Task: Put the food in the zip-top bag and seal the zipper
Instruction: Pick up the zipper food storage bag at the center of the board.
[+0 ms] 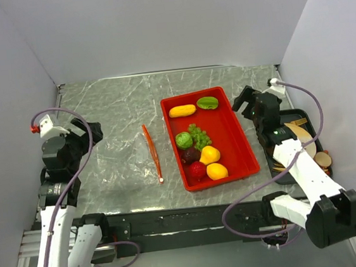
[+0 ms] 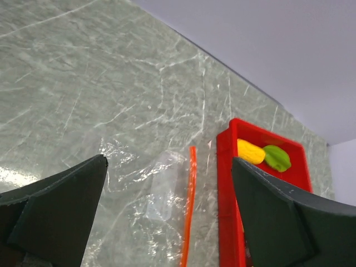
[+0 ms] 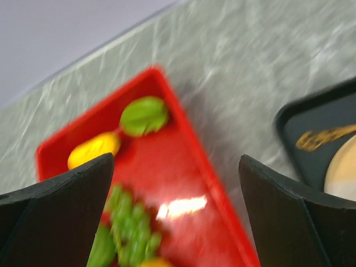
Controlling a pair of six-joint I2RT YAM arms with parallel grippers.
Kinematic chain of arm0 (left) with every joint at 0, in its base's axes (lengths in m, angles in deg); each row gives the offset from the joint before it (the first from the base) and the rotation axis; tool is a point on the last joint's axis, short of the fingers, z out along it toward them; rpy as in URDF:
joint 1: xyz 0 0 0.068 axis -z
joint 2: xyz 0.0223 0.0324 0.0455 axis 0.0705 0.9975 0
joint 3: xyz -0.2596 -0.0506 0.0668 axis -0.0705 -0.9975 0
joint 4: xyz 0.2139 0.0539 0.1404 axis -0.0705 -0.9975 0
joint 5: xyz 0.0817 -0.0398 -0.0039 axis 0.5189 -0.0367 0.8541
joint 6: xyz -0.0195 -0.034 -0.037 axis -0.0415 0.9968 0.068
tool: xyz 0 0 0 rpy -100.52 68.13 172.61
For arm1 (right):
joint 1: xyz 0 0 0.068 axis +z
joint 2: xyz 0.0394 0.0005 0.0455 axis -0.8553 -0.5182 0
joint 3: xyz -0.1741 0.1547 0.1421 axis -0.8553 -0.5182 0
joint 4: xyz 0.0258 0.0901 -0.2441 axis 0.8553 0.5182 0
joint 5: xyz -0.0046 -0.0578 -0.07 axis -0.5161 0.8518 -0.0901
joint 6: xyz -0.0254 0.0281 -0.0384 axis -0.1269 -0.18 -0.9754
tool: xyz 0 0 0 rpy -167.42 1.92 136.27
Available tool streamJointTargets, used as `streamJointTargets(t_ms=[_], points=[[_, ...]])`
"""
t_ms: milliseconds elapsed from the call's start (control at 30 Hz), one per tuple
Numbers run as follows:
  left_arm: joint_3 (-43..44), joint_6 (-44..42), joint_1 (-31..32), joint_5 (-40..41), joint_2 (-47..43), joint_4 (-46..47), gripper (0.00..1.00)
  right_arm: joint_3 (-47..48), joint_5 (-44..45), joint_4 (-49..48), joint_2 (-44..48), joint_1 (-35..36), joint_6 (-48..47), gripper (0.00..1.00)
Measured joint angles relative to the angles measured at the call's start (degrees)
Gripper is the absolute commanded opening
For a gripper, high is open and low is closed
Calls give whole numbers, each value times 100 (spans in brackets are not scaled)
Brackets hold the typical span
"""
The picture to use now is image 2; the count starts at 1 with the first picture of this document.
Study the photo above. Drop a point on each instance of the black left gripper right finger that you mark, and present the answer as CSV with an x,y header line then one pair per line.
x,y
288,226

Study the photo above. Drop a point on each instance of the yellow corn toy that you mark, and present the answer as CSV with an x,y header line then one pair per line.
x,y
250,152

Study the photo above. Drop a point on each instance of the clear zip bag orange zipper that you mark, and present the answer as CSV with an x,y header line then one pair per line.
x,y
150,207

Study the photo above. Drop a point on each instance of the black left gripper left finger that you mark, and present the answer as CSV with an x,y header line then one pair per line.
x,y
52,218

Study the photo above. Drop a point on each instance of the red plastic bin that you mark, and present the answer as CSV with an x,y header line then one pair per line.
x,y
231,234

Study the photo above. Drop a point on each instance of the green ridged fruit toy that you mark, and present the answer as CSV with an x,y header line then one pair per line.
x,y
277,158

